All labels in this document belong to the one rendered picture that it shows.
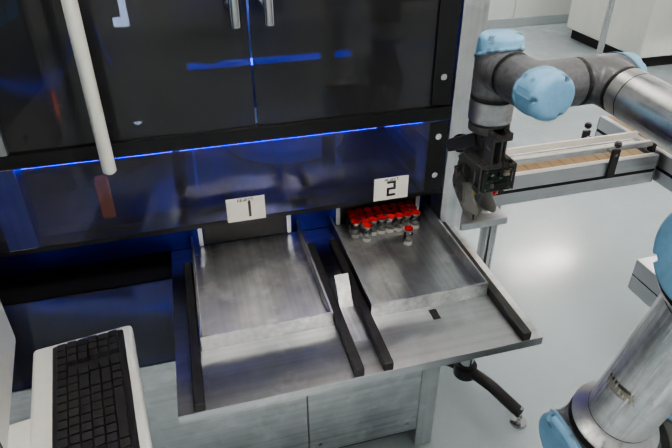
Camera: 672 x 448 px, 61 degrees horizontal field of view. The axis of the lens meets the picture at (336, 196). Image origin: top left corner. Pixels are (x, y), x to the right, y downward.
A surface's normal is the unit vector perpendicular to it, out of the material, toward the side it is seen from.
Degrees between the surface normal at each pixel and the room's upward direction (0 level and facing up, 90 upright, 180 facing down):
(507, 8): 90
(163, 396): 90
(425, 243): 0
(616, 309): 0
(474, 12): 90
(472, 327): 0
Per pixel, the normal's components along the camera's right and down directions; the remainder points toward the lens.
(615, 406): -0.82, 0.35
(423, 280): 0.00, -0.85
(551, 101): 0.29, 0.48
